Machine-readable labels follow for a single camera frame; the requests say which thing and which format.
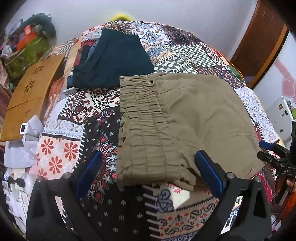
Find patchwork patterned bedspread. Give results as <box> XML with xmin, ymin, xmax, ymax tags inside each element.
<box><xmin>31</xmin><ymin>21</ymin><xmax>277</xmax><ymax>240</ymax></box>

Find blue folded garment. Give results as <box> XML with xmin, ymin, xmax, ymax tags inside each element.
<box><xmin>67</xmin><ymin>43</ymin><xmax>97</xmax><ymax>88</ymax></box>

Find grey neck pillow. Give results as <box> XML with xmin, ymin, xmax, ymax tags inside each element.
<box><xmin>20</xmin><ymin>13</ymin><xmax>56</xmax><ymax>39</ymax></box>

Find dark navy folded garment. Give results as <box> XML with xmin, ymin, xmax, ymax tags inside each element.
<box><xmin>73</xmin><ymin>29</ymin><xmax>154</xmax><ymax>89</ymax></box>

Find brown wooden door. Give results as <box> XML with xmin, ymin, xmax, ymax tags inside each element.
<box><xmin>231</xmin><ymin>1</ymin><xmax>288</xmax><ymax>88</ymax></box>

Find grey white cloth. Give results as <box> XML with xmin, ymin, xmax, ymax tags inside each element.
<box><xmin>4</xmin><ymin>115</ymin><xmax>44</xmax><ymax>169</ymax></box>

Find yellow curved pillow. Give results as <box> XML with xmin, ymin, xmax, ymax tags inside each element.
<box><xmin>110</xmin><ymin>13</ymin><xmax>133</xmax><ymax>22</ymax></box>

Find orange box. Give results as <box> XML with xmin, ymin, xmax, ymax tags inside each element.
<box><xmin>16</xmin><ymin>25</ymin><xmax>37</xmax><ymax>51</ymax></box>

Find wooden lap desk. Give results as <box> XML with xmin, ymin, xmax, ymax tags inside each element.
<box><xmin>1</xmin><ymin>54</ymin><xmax>65</xmax><ymax>142</ymax></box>

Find white device box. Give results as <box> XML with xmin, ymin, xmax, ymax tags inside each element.
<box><xmin>266</xmin><ymin>96</ymin><xmax>293</xmax><ymax>143</ymax></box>

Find olive khaki pants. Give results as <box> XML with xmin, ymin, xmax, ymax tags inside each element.
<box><xmin>116</xmin><ymin>73</ymin><xmax>264</xmax><ymax>191</ymax></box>

